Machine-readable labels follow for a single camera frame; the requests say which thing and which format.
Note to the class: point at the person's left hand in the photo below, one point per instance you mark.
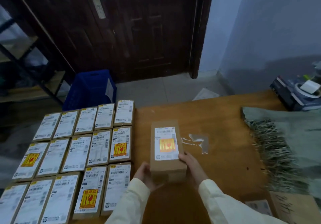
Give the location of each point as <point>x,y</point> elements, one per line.
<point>145,175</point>

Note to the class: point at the person's right hand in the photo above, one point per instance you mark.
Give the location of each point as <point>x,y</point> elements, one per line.
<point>194,168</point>

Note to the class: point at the person's right thumb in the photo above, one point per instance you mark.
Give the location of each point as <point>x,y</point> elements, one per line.
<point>183,157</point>

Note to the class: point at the person's left fingers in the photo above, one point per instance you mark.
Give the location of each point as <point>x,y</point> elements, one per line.
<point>144,170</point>

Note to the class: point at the labelled cardboard parcel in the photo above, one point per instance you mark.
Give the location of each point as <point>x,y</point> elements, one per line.
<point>165,167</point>

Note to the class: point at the person's right forearm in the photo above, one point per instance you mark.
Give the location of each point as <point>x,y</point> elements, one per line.
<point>225,206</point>

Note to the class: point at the person's left forearm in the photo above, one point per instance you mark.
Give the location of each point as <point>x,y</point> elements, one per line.
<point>130,203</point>

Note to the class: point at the white tape scrap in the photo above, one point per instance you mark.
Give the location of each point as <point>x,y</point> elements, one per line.
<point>198,141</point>

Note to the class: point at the white plastic bag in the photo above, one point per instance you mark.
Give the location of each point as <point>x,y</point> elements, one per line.
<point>205,94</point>

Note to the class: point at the rows of cardboard parcels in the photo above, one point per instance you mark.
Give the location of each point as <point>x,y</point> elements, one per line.
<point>75,156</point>

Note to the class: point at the white paper sheet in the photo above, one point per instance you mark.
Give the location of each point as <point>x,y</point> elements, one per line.
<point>109,91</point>

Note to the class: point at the small labelled flat parcel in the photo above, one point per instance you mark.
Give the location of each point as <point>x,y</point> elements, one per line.
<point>259,207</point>

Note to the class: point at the blue plastic crate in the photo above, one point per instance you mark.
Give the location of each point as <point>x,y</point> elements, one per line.
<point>87,91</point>

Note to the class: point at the green fringed cloth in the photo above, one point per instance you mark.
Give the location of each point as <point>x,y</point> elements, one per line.
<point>296,141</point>

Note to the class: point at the dark label printer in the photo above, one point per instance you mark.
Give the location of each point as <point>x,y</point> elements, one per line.
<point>288,96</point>

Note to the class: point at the open brown cardboard box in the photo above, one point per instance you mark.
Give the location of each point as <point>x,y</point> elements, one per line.
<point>298,208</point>

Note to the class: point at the dark wooden door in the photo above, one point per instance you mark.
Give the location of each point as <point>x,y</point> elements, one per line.
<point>138,30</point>

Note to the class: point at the white label paper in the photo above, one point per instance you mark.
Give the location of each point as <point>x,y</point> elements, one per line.
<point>309,87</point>

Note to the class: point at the black metal shelf rack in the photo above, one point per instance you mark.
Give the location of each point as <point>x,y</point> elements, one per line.
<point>30,55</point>

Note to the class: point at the dark door frame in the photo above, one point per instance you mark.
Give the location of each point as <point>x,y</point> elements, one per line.
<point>200,30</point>

